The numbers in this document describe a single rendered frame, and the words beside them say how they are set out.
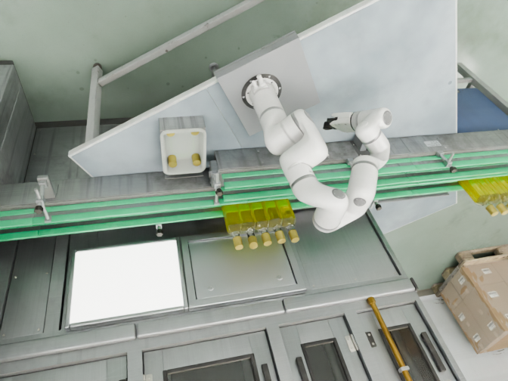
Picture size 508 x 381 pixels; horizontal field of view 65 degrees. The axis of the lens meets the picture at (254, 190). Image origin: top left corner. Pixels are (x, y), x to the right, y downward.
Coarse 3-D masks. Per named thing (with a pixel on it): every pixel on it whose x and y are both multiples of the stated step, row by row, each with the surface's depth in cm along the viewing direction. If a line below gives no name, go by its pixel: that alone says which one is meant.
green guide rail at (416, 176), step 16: (384, 176) 185; (400, 176) 186; (416, 176) 186; (432, 176) 188; (448, 176) 189; (464, 176) 190; (224, 192) 167; (240, 192) 168; (256, 192) 169; (272, 192) 170; (288, 192) 171
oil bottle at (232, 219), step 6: (234, 204) 168; (222, 210) 170; (228, 210) 165; (234, 210) 165; (228, 216) 163; (234, 216) 163; (228, 222) 161; (234, 222) 161; (240, 222) 161; (228, 228) 160; (234, 228) 159; (240, 228) 160
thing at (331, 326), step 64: (0, 256) 159; (64, 256) 162; (320, 256) 176; (384, 256) 180; (0, 320) 142; (64, 320) 145; (192, 320) 146; (256, 320) 151; (320, 320) 156; (384, 320) 158
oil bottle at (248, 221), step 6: (240, 204) 168; (246, 204) 168; (240, 210) 165; (246, 210) 166; (240, 216) 163; (246, 216) 163; (252, 216) 164; (246, 222) 161; (252, 222) 161; (246, 228) 160; (252, 228) 161
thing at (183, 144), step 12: (168, 132) 148; (180, 132) 150; (204, 132) 152; (168, 144) 161; (180, 144) 163; (192, 144) 164; (204, 144) 156; (180, 156) 167; (204, 156) 161; (168, 168) 164; (180, 168) 165; (192, 168) 166; (204, 168) 165
